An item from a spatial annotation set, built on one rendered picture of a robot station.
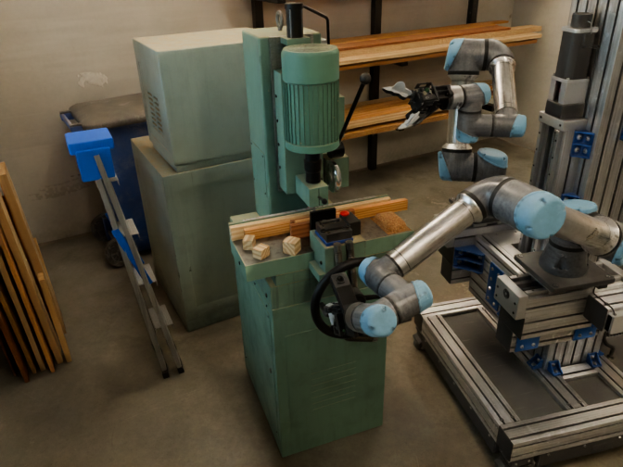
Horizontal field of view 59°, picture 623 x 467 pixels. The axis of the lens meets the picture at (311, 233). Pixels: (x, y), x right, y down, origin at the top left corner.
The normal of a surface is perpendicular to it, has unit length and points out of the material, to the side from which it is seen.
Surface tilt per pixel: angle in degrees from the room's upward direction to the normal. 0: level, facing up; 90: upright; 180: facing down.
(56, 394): 0
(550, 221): 87
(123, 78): 90
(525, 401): 0
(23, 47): 90
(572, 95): 90
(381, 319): 60
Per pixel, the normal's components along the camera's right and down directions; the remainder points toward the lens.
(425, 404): -0.03, -0.88
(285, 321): 0.36, 0.43
